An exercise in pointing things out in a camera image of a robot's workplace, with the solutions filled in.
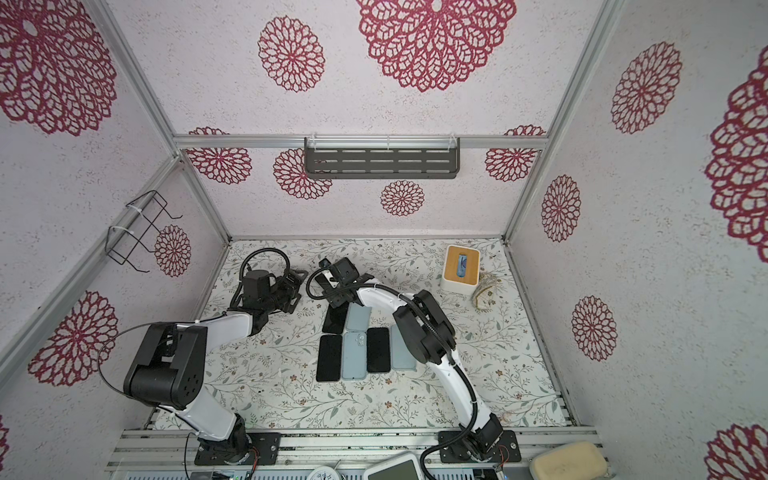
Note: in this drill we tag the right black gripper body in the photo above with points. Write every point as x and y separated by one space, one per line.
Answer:
337 294

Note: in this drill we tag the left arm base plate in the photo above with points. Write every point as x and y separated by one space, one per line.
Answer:
264 447

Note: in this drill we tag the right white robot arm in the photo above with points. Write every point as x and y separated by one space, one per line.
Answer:
429 337

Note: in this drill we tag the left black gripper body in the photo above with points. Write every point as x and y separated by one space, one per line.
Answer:
282 295

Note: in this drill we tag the beige sponge block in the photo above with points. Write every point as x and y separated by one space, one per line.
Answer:
575 461

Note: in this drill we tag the white wooden-top tissue box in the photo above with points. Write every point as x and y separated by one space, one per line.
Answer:
461 270

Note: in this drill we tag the grey wall shelf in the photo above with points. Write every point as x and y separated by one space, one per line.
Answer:
382 160

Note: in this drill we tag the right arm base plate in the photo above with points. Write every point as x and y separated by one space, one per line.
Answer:
471 450

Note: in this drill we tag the light blue case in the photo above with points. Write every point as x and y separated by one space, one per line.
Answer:
401 358
357 318

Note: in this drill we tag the white round timer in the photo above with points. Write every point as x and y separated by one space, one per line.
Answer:
324 473

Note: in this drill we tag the blue phone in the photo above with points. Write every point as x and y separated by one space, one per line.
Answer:
378 354

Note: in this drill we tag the black wire wall rack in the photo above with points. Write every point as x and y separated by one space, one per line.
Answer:
147 209

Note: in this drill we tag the black phone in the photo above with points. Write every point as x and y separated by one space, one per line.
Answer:
335 319

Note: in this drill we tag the white display device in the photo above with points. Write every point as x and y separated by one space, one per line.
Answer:
404 466

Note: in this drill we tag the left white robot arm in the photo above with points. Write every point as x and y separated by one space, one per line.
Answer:
168 368

